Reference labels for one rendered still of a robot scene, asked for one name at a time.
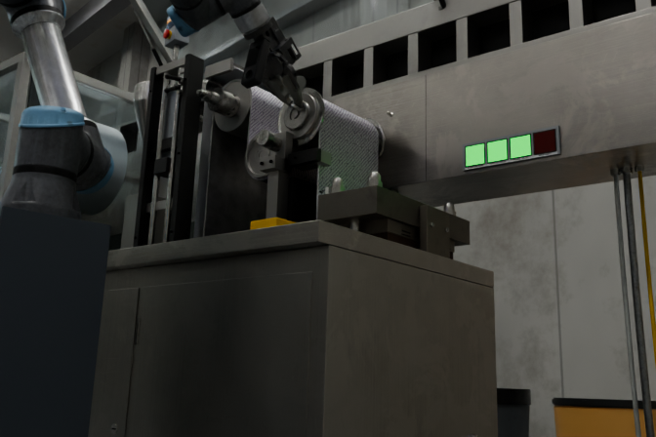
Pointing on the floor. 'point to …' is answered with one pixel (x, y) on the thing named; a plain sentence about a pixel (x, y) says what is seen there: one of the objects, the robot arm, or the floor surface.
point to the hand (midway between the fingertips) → (294, 104)
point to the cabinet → (294, 349)
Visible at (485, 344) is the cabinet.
